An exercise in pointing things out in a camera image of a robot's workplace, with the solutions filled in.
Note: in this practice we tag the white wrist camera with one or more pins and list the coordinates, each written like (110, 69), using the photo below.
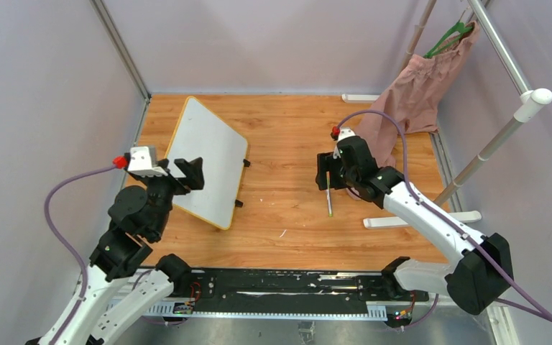
(345, 132)
(143, 162)

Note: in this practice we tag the white green marker pen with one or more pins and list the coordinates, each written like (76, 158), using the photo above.
(328, 195)

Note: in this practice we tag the yellow-framed whiteboard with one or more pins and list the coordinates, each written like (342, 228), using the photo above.
(201, 133)

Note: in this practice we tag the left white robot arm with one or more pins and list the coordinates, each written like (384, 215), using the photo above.
(138, 217)

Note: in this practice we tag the white metal clothes rack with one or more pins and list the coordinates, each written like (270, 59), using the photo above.
(513, 189)

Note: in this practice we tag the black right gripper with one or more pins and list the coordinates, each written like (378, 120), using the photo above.
(325, 162)

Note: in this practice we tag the green clothes hanger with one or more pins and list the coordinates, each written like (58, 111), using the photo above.
(451, 37)

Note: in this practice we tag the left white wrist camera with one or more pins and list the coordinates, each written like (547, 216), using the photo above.
(143, 162)

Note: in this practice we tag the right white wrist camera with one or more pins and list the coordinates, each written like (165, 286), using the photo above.
(345, 132)

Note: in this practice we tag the pink cloth shorts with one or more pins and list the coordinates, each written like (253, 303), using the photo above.
(412, 99)

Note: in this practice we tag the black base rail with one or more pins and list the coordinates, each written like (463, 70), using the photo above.
(301, 295)

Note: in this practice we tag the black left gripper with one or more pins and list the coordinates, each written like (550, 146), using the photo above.
(193, 172)

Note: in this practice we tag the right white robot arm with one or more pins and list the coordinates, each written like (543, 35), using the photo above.
(478, 267)

